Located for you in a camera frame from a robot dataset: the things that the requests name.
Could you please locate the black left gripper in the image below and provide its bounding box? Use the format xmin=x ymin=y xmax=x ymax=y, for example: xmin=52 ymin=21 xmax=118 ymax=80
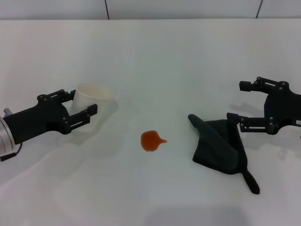
xmin=3 ymin=89 xmax=98 ymax=144

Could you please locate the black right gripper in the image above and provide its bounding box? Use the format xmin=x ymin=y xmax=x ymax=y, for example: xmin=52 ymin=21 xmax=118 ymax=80
xmin=226 ymin=76 xmax=301 ymax=136

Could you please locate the translucent white plastic cup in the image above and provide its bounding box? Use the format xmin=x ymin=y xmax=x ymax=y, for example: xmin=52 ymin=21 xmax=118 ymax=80
xmin=70 ymin=82 xmax=119 ymax=140

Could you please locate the dark blue rag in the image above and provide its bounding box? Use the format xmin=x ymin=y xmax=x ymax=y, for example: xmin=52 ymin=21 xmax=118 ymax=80
xmin=187 ymin=113 xmax=261 ymax=195

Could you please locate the brown water stain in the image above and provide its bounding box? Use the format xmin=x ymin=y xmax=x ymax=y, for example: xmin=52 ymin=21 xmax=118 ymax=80
xmin=140 ymin=130 xmax=168 ymax=153

